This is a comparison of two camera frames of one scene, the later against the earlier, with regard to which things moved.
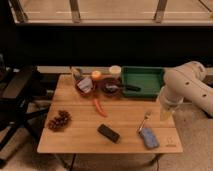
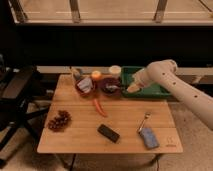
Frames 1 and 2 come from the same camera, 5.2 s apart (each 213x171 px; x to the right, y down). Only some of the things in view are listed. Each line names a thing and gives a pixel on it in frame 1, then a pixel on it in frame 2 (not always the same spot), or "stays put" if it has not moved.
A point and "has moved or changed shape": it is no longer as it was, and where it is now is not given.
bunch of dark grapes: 60,121 stays put
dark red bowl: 111,86 stays put
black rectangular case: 108,133 stays put
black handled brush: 132,88 has moved or changed shape
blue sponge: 150,139 stays put
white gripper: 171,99 to 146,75
